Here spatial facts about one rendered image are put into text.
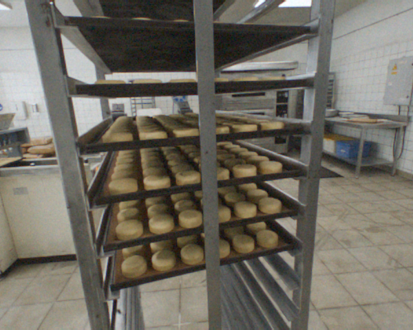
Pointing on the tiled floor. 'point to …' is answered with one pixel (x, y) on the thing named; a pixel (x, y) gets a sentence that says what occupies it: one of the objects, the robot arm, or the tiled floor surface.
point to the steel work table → (363, 139)
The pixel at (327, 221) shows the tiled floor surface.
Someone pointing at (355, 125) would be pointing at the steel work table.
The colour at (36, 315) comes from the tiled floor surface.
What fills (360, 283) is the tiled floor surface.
